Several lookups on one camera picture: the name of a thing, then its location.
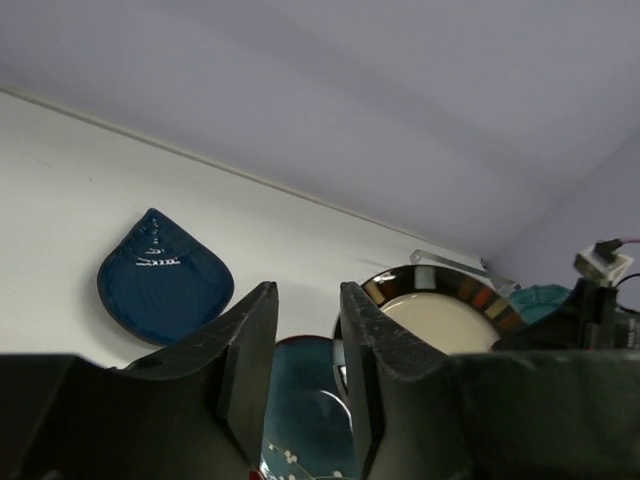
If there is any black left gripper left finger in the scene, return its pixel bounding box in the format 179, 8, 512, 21
125, 282, 279, 473

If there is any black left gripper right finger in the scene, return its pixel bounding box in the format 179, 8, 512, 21
340, 282, 450, 479

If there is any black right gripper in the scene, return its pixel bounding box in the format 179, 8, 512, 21
492, 279, 639, 350

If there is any dark green scalloped plate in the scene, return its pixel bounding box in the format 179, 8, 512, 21
508, 284, 572, 334

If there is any dark rimmed beige plate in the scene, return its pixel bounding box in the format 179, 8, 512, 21
358, 265, 523, 376

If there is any dark blue leaf-shaped plate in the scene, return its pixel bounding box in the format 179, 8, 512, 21
96, 208, 235, 346

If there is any dark teal patterned plate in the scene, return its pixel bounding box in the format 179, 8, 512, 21
258, 335, 360, 479

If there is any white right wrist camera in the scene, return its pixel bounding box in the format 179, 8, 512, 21
574, 238, 634, 287

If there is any wire dish rack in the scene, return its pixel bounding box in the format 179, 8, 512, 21
409, 249, 522, 296

